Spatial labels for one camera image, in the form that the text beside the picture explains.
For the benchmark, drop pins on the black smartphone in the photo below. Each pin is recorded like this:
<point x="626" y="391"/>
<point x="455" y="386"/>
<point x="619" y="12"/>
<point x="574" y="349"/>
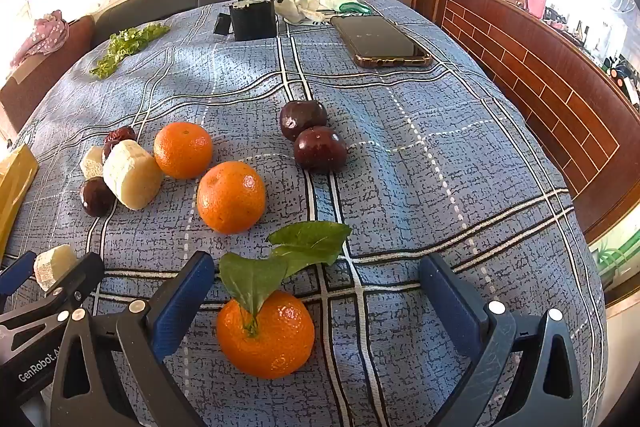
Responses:
<point x="380" y="39"/>

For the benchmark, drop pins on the dark red plum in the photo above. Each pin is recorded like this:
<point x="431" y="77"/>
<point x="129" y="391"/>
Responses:
<point x="300" y="119"/>

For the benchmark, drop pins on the small black card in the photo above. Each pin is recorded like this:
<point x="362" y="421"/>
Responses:
<point x="221" y="24"/>

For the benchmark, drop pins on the small dark plum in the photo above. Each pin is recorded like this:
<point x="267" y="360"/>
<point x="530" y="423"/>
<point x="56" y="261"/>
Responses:
<point x="96" y="198"/>

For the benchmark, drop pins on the black box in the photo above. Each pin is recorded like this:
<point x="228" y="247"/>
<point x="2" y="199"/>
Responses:
<point x="252" y="19"/>

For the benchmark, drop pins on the blue plaid tablecloth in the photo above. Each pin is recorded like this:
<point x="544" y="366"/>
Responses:
<point x="400" y="207"/>

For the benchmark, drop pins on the brown wooden partition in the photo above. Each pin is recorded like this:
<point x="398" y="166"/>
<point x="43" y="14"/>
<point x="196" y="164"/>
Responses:
<point x="525" y="72"/>

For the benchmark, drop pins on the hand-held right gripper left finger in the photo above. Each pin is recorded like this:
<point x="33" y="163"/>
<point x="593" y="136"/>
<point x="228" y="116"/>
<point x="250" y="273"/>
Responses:
<point x="182" y="302"/>

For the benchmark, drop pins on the small white fruit chunk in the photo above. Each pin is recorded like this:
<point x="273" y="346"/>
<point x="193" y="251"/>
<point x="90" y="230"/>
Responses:
<point x="52" y="267"/>
<point x="91" y="162"/>

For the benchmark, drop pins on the pair of dark cherries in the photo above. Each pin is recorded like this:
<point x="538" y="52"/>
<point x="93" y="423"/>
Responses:
<point x="320" y="150"/>

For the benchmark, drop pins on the pink floral cloth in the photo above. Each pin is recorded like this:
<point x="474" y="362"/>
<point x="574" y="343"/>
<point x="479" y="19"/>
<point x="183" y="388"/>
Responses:
<point x="42" y="34"/>

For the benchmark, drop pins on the green lettuce leaf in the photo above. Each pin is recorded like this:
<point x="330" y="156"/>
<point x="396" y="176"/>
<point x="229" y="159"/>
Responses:
<point x="125" y="44"/>

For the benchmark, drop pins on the green potted plant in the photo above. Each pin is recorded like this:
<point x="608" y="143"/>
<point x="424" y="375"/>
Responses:
<point x="612" y="257"/>

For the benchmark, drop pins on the red jujube date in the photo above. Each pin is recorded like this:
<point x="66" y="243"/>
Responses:
<point x="108" y="149"/>
<point x="120" y="134"/>

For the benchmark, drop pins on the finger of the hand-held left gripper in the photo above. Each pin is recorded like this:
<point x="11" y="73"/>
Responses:
<point x="85" y="274"/>
<point x="15" y="274"/>

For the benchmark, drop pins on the white plastic bag green print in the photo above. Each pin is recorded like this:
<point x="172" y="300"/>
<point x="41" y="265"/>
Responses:
<point x="345" y="4"/>

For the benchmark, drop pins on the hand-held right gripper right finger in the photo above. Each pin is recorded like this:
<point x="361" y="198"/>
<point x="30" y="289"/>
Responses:
<point x="450" y="302"/>

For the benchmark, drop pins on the brown armchair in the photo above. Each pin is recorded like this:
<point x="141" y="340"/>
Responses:
<point x="30" y="77"/>

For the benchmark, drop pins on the orange with green leaves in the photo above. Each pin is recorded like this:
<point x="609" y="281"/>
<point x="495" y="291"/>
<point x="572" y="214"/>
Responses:
<point x="270" y="342"/>

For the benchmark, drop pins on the white tray yellow border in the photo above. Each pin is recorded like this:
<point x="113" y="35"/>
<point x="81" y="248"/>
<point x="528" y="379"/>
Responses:
<point x="12" y="187"/>

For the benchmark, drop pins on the large white fruit chunk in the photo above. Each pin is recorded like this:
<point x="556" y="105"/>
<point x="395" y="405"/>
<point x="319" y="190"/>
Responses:
<point x="132" y="177"/>

